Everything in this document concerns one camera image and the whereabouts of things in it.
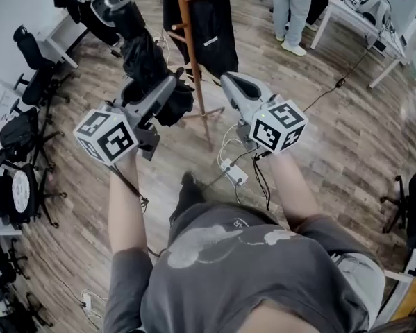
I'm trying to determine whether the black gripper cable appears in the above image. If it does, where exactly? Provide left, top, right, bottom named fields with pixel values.
left=252, top=153, right=272, bottom=211

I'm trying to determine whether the person's right forearm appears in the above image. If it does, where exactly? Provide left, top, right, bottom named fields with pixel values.
left=268, top=151, right=322, bottom=232

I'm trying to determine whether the white power cable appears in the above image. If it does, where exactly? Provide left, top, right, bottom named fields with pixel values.
left=216, top=123, right=243, bottom=166

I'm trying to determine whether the brown wooden coat rack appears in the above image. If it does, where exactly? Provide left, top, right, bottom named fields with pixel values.
left=171, top=0, right=226, bottom=152

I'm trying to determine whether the grey backpack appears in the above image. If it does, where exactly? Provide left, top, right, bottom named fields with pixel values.
left=358, top=0, right=392, bottom=26

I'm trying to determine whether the person's grey t-shirt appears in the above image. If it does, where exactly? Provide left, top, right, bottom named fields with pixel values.
left=103, top=201, right=388, bottom=333

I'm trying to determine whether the black floor cable with adapter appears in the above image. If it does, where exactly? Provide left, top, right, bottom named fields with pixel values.
left=303, top=29, right=385, bottom=114

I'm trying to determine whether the office chair with patterned cushion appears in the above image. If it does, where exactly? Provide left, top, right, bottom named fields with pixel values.
left=0, top=163, right=68, bottom=228

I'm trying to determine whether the black office chair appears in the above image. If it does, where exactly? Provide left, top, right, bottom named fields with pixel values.
left=0, top=108, right=65, bottom=173
left=0, top=237, right=52, bottom=333
left=381, top=173, right=416, bottom=249
left=13, top=24, right=76, bottom=109

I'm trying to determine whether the long white desk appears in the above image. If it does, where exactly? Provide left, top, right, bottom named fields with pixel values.
left=310, top=0, right=408, bottom=89

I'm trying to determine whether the person's left forearm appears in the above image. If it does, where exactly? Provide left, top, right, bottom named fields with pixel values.
left=107, top=151, right=149, bottom=256

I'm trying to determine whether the person's leg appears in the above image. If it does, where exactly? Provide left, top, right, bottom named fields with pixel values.
left=168, top=170, right=208, bottom=227

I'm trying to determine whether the black jacket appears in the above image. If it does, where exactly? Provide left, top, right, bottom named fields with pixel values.
left=162, top=0, right=239, bottom=79

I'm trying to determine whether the small white desk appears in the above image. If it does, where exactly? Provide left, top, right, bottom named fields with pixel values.
left=37, top=12, right=89, bottom=69

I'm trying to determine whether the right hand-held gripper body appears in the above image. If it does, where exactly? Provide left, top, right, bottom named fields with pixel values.
left=235, top=94, right=310, bottom=155

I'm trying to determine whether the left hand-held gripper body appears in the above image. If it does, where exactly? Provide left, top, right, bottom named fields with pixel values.
left=72, top=100, right=163, bottom=167

